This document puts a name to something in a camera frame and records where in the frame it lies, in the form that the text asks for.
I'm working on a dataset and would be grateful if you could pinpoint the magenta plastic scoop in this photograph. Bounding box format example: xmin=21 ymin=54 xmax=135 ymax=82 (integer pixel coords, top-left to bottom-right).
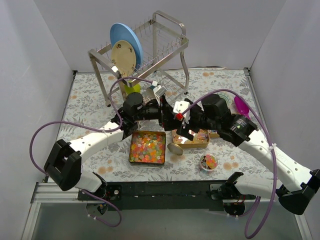
xmin=234 ymin=96 xmax=251 ymax=120

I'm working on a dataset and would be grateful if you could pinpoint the tin of popsicle candies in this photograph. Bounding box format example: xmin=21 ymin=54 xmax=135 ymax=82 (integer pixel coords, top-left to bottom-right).
xmin=171 ymin=129 xmax=210 ymax=149

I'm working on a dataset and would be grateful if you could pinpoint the cream plate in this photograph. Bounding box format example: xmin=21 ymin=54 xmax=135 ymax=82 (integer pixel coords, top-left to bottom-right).
xmin=111 ymin=40 xmax=137 ymax=77

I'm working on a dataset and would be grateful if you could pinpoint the tin of lollipop candies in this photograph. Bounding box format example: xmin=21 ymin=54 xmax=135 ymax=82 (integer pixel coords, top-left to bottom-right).
xmin=208 ymin=130 xmax=220 ymax=138

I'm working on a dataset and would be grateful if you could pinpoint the blue plate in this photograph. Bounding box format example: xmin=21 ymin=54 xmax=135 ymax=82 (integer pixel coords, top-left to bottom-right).
xmin=109 ymin=23 xmax=143 ymax=77

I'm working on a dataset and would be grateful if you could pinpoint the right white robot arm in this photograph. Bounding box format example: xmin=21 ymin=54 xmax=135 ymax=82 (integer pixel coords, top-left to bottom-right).
xmin=173 ymin=94 xmax=320 ymax=215

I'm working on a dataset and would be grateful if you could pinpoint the gold jar lid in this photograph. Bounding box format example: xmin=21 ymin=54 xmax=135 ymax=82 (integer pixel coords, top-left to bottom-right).
xmin=167 ymin=142 xmax=184 ymax=156

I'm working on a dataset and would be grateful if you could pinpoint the teal rimmed bowl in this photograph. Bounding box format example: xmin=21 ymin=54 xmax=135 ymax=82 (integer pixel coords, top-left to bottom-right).
xmin=146 ymin=85 xmax=161 ymax=101

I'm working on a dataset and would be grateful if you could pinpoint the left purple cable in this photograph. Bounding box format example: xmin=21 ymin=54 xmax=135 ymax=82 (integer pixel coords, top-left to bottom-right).
xmin=29 ymin=76 xmax=158 ymax=228

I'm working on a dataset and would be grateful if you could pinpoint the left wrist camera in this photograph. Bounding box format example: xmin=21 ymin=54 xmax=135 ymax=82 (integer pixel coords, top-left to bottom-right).
xmin=153 ymin=85 xmax=167 ymax=105

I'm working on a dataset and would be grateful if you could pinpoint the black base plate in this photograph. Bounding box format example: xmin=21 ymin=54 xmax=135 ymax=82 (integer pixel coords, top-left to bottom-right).
xmin=77 ymin=181 xmax=257 ymax=212

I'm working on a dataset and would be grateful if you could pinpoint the floral table mat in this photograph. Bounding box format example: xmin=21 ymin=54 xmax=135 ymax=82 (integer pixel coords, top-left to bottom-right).
xmin=58 ymin=68 xmax=273 ymax=182

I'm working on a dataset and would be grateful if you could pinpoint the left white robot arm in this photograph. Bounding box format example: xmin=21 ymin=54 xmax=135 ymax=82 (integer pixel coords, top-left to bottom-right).
xmin=44 ymin=92 xmax=175 ymax=200

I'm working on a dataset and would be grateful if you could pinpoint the steel dish rack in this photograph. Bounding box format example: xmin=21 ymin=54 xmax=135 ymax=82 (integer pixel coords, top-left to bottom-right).
xmin=88 ymin=10 xmax=190 ymax=106

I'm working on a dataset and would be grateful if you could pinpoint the clear glass jar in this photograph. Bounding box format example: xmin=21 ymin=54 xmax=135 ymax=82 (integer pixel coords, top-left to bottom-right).
xmin=199 ymin=153 xmax=218 ymax=172

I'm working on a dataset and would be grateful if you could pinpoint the yellow teal patterned bowl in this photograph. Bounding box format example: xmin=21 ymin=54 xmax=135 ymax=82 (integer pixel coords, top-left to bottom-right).
xmin=218 ymin=92 xmax=233 ymax=107

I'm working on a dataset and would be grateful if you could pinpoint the tin of star candies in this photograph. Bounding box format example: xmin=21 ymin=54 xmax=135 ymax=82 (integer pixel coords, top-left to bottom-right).
xmin=128 ymin=130 xmax=167 ymax=167

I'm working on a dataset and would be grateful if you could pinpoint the lime green bowl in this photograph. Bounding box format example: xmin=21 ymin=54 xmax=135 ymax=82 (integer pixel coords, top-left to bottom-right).
xmin=124 ymin=83 xmax=141 ymax=96

